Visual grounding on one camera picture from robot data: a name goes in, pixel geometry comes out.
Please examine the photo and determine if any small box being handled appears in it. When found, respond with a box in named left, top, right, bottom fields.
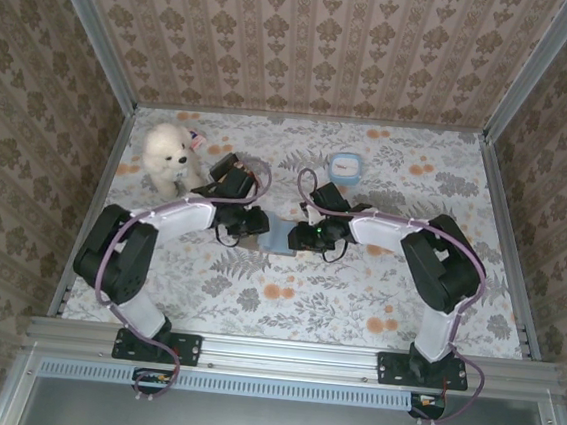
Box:
left=258, top=212, right=295, bottom=255

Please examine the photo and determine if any light blue round container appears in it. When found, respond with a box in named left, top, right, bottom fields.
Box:
left=325, top=150, right=365, bottom=188

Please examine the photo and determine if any black block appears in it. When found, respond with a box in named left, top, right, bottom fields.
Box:
left=209, top=149, right=243, bottom=182

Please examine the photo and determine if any floral patterned table mat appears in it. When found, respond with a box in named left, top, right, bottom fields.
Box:
left=59, top=97, right=547, bottom=365

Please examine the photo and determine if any white plush dog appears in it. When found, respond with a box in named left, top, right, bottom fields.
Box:
left=137, top=119, right=210, bottom=201

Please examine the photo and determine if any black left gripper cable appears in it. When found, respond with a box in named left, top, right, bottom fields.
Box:
left=212, top=223, right=243, bottom=248

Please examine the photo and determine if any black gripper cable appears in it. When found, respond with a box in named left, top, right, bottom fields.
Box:
left=321, top=236, right=350, bottom=266
left=212, top=223, right=243, bottom=248

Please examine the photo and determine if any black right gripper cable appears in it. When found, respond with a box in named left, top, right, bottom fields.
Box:
left=321, top=236, right=350, bottom=266

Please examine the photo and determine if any aluminium table end rail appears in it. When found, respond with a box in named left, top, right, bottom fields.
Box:
left=135, top=99, right=488, bottom=142

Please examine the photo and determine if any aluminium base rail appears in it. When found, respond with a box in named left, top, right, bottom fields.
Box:
left=23, top=312, right=562, bottom=401

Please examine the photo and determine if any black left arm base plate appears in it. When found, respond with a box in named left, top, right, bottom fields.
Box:
left=111, top=325, right=203, bottom=368

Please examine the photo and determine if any aluminium table side rail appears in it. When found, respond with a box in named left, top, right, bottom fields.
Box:
left=460, top=135, right=562, bottom=362
left=47, top=100, right=139, bottom=323

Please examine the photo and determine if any white slotted cable duct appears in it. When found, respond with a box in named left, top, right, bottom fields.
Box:
left=39, top=355, right=416, bottom=413

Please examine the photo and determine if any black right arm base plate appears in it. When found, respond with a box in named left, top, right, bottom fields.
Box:
left=374, top=350, right=471, bottom=394

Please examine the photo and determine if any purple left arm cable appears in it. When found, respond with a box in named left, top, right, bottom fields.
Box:
left=84, top=147, right=275, bottom=414

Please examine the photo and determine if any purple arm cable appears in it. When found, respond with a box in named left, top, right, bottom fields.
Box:
left=275, top=167, right=506, bottom=425
left=84, top=147, right=275, bottom=414

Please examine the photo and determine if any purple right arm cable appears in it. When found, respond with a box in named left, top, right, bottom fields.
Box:
left=275, top=167, right=506, bottom=425

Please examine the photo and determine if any aluminium frame post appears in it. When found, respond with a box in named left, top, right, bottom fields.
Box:
left=31, top=0, right=149, bottom=112
left=483, top=0, right=567, bottom=150

